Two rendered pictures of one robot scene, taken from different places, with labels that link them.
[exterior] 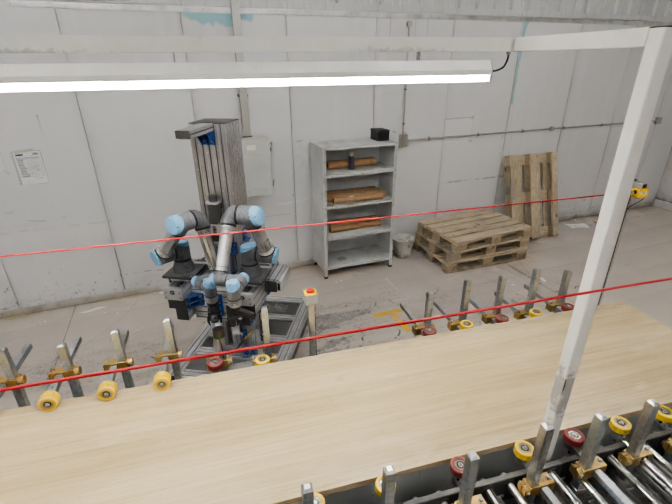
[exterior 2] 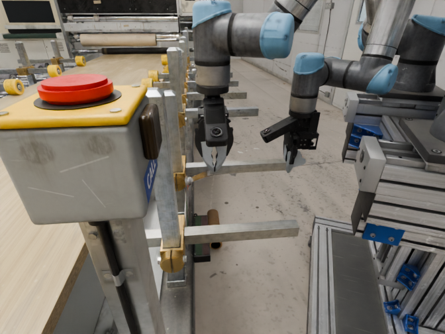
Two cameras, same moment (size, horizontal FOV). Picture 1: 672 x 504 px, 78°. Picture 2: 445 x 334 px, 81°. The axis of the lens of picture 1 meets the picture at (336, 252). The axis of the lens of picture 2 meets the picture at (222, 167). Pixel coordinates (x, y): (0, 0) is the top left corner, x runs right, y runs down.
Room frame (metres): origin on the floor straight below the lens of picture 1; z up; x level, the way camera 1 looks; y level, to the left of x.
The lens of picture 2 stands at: (2.12, 0.00, 1.26)
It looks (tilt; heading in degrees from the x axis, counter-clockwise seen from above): 30 degrees down; 99
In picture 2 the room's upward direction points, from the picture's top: straight up
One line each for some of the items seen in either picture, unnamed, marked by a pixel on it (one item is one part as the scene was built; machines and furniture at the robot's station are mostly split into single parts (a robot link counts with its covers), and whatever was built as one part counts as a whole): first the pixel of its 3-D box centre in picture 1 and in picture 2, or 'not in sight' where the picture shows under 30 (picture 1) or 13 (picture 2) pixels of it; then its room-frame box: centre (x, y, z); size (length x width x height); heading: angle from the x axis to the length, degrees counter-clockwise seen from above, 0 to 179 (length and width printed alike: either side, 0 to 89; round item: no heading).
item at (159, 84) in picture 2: (65, 366); (193, 83); (1.73, 1.42, 0.95); 0.50 x 0.04 x 0.04; 15
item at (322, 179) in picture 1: (352, 207); not in sight; (4.77, -0.21, 0.78); 0.90 x 0.45 x 1.55; 111
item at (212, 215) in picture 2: not in sight; (214, 228); (1.86, 1.27, 0.04); 0.30 x 0.08 x 0.08; 105
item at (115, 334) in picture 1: (124, 367); (181, 105); (1.75, 1.12, 0.92); 0.03 x 0.03 x 0.48; 15
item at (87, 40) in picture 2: not in sight; (138, 40); (0.68, 3.02, 1.05); 1.43 x 0.12 x 0.12; 15
